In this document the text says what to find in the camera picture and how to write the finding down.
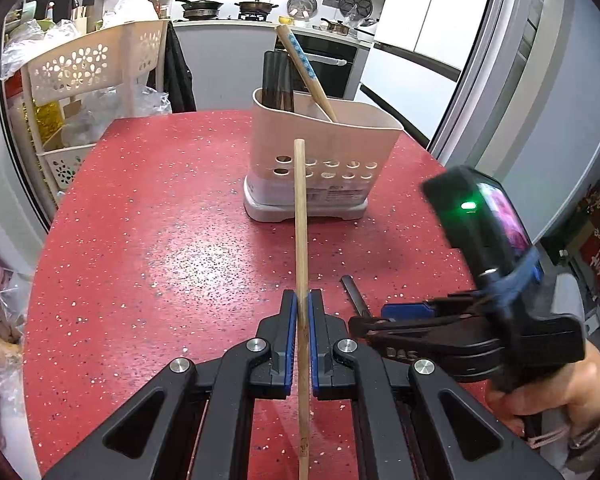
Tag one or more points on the black wok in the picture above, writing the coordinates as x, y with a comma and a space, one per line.
200, 9

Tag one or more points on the black hanging garment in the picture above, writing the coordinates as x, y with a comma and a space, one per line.
180, 70

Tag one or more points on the round metal rack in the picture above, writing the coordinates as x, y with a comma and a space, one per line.
356, 4

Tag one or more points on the yellow package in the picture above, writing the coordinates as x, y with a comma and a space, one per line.
49, 122

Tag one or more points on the person's right hand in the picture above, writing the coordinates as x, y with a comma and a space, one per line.
555, 402

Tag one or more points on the light wooden chopstick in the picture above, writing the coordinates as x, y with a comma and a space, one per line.
301, 240

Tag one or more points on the beige plastic storage rack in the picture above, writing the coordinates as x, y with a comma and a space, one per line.
80, 67

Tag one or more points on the metal strainer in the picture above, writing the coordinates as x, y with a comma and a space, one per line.
301, 6

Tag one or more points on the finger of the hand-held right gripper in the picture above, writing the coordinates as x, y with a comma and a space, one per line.
405, 311
420, 340

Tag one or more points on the blue patterned chopstick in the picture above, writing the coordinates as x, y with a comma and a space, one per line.
300, 57

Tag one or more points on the pile of clear plastic bags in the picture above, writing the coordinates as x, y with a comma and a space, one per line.
40, 42

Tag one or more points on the beige plastic utensil holder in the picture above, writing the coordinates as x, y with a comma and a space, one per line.
330, 145

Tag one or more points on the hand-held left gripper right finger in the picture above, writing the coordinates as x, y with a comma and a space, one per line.
315, 345

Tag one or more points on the small lidded pot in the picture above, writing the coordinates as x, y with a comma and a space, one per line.
336, 26

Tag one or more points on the dark brown chopstick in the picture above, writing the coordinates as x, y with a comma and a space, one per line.
269, 80
287, 82
355, 295
278, 80

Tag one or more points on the yellow bowl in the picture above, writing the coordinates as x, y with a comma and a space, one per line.
286, 20

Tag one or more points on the clear plastic bag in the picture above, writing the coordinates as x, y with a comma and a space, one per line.
2, 370

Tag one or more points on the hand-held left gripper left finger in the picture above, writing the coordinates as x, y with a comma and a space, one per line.
292, 345

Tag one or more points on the white tall cabinet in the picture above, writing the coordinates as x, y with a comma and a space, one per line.
430, 10

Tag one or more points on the built-in black oven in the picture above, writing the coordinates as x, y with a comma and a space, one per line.
330, 65

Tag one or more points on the grey sliding door frame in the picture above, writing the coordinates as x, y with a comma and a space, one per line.
500, 70

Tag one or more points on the red hanging decoration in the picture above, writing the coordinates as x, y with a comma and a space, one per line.
597, 240

